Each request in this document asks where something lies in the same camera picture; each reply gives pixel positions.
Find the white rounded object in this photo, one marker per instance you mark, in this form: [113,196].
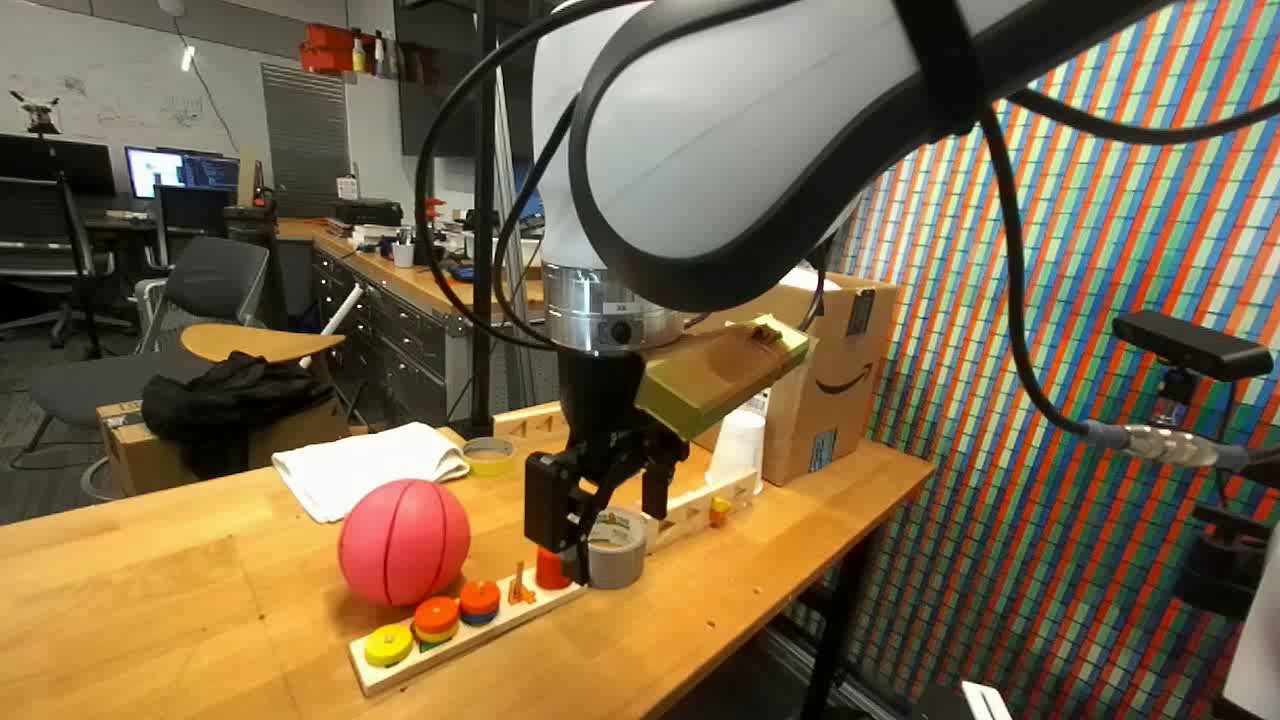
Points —
[1258,643]

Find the pink toy basketball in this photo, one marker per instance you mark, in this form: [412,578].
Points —
[400,546]

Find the small yellow shape block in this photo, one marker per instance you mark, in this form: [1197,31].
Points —
[723,508]

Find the black vertical pole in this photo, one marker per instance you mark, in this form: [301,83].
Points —
[483,266]

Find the black metal table frame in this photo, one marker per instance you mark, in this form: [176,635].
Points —
[832,625]

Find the black backpack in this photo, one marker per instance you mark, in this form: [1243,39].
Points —
[226,404]

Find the red container on shelf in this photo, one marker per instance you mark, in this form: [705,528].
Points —
[326,48]

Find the black camera stand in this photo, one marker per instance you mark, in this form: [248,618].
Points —
[1221,533]

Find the drawer cabinet with wooden top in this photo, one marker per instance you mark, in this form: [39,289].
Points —
[384,333]

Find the white paper sheet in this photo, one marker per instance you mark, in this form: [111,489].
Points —
[366,464]

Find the plastic-wrapped wooden sorter board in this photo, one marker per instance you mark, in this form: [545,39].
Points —
[703,505]

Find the lit computer monitor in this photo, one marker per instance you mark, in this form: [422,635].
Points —
[180,171]

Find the black bar camera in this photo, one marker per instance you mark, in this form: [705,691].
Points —
[1190,345]

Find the wooden shape sorter board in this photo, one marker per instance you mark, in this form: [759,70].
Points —
[534,425]

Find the white paper cup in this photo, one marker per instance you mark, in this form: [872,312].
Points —
[741,442]

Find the low brown cardboard box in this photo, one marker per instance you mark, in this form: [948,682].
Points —
[133,453]

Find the black office chair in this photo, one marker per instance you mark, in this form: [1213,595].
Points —
[47,246]

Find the Amazon cardboard box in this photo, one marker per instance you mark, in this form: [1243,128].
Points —
[846,386]

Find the grey office chair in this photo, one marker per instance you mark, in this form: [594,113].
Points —
[214,285]

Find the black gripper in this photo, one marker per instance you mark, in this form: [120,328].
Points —
[601,403]

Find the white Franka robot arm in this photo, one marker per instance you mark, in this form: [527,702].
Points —
[745,133]

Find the grey duct tape roll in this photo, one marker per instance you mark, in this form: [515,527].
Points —
[616,548]

